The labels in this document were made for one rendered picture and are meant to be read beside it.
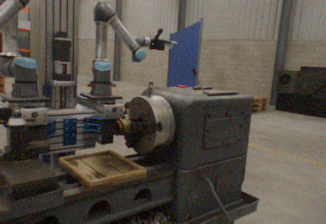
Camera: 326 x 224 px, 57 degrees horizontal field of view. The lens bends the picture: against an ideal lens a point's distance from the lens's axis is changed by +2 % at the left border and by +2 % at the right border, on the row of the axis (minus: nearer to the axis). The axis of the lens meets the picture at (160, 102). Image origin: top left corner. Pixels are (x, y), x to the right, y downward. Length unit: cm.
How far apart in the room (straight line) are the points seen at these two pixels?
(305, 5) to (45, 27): 1056
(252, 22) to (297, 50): 215
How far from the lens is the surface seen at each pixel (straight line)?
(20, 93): 190
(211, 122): 167
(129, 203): 152
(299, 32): 1183
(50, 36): 212
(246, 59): 1251
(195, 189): 173
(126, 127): 151
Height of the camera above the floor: 144
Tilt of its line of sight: 8 degrees down
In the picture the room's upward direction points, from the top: 4 degrees clockwise
